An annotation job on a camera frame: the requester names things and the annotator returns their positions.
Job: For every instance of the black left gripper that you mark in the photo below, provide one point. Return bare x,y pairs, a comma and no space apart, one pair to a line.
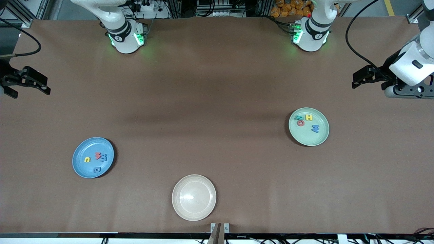
380,76

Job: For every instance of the blue plate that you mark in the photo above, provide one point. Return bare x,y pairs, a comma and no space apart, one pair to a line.
84,169

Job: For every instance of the blue capital letter M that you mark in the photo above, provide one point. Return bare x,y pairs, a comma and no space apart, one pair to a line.
315,128

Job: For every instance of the red lowercase letter w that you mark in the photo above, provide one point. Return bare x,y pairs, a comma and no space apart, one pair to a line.
98,156

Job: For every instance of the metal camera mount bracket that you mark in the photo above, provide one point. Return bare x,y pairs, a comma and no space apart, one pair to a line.
218,234

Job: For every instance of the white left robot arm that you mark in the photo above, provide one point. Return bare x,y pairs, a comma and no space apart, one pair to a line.
312,37

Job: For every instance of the aluminium frame profile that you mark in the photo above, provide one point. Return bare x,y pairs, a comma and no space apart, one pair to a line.
27,23
413,19

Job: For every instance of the teal capital letter R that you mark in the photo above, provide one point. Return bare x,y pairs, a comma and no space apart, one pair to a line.
298,117

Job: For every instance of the beige plate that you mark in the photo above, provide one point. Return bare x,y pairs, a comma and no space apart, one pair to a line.
194,197

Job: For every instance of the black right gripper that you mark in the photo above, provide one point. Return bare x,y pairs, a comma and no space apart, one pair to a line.
7,77

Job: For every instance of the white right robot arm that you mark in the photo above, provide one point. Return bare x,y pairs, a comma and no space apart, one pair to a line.
125,40

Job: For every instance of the green plate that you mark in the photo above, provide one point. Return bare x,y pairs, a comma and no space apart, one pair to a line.
307,137

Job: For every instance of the bag of orange fruit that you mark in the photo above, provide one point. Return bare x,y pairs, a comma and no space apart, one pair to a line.
284,8

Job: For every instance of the blue lowercase letter m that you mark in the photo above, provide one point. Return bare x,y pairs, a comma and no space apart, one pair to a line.
104,158

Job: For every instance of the red capital letter Q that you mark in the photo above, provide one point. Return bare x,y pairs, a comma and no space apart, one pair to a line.
298,123

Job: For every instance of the white power strip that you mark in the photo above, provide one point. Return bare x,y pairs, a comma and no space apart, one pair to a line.
145,6

